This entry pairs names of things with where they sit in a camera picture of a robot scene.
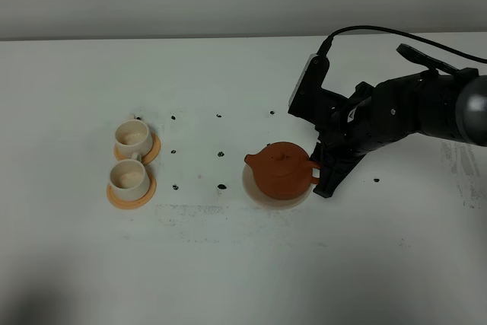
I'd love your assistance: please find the far orange coaster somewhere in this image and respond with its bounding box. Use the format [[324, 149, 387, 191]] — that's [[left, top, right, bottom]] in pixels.
[[113, 133, 161, 165]]

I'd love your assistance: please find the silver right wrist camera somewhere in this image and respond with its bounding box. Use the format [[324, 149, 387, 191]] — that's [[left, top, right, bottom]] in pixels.
[[288, 54, 348, 127]]

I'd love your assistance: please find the near white teacup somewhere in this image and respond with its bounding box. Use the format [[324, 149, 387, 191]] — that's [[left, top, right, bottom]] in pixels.
[[109, 153, 150, 201]]

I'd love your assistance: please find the near orange coaster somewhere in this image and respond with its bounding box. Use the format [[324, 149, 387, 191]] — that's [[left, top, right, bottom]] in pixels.
[[106, 172, 157, 210]]

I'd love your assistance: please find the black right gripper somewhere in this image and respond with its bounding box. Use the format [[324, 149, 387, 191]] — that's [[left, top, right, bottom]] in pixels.
[[308, 81, 412, 199]]

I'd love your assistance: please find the brown clay teapot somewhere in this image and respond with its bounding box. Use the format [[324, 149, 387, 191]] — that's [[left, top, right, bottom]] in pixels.
[[244, 142, 320, 200]]

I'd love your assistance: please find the white teacup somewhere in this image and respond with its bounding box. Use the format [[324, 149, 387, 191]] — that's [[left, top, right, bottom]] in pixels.
[[109, 153, 150, 201], [115, 113, 153, 158]]

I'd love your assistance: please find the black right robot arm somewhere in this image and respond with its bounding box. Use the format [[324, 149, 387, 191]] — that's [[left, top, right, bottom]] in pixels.
[[312, 69, 486, 198]]

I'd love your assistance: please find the far white teacup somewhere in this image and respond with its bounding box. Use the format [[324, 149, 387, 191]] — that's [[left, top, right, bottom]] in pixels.
[[115, 113, 153, 158]]

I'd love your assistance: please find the orange coaster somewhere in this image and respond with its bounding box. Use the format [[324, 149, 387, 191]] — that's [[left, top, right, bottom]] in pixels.
[[113, 133, 161, 165], [106, 172, 157, 210]]

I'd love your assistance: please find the beige round teapot saucer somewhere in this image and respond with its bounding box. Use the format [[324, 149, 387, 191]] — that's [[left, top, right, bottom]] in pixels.
[[242, 165, 313, 210]]

